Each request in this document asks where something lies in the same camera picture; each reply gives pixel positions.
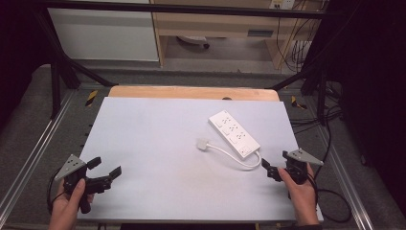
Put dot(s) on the wooden board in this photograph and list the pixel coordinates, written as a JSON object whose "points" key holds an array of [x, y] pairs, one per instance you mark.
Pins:
{"points": [[191, 92]]}

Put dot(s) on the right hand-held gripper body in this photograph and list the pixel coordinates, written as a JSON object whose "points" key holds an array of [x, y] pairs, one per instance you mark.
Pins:
{"points": [[301, 158]]}

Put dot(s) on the person's left hand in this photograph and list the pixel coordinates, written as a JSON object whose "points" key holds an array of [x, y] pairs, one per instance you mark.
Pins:
{"points": [[67, 206]]}

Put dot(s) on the white wall socket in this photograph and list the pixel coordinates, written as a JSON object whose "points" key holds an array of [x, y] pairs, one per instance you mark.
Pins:
{"points": [[282, 4]]}

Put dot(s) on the office chair base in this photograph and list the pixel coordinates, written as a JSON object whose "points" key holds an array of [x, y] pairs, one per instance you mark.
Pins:
{"points": [[194, 40]]}

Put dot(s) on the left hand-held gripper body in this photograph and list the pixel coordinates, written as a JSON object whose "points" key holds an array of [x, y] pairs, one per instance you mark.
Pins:
{"points": [[71, 166]]}

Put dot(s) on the wooden desk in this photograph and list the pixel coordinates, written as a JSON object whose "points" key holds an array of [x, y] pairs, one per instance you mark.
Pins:
{"points": [[223, 27]]}

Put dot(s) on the person's right hand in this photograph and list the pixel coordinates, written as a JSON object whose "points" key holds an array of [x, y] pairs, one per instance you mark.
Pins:
{"points": [[300, 198]]}

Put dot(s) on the white plug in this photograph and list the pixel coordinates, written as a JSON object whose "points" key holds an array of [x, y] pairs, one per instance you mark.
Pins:
{"points": [[201, 144]]}

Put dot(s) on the black metal frame stand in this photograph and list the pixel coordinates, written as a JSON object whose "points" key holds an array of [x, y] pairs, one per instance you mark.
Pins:
{"points": [[314, 76], [60, 70]]}

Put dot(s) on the aluminium rail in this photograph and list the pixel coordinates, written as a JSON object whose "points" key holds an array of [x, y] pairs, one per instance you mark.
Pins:
{"points": [[32, 153], [346, 182]]}

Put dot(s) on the white power strip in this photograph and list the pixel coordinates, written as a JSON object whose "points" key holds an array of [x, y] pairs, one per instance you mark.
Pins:
{"points": [[234, 133]]}

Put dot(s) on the black metal crossbar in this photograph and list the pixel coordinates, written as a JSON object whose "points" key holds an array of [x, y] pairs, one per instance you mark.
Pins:
{"points": [[178, 9]]}

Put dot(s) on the white cabinet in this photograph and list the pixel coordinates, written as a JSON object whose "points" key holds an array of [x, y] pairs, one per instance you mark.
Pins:
{"points": [[102, 33]]}

